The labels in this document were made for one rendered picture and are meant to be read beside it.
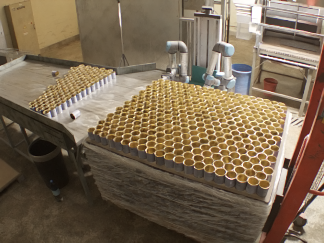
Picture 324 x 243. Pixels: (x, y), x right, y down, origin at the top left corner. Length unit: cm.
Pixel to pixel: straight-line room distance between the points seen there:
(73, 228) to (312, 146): 236
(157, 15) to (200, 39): 143
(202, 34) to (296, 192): 217
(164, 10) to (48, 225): 358
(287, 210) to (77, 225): 207
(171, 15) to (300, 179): 337
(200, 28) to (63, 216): 271
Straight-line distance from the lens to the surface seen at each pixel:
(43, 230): 294
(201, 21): 312
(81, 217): 289
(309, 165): 154
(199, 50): 317
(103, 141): 189
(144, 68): 312
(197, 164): 158
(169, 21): 429
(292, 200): 175
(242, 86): 461
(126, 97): 255
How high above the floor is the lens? 225
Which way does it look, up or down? 33 degrees down
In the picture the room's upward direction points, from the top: 2 degrees counter-clockwise
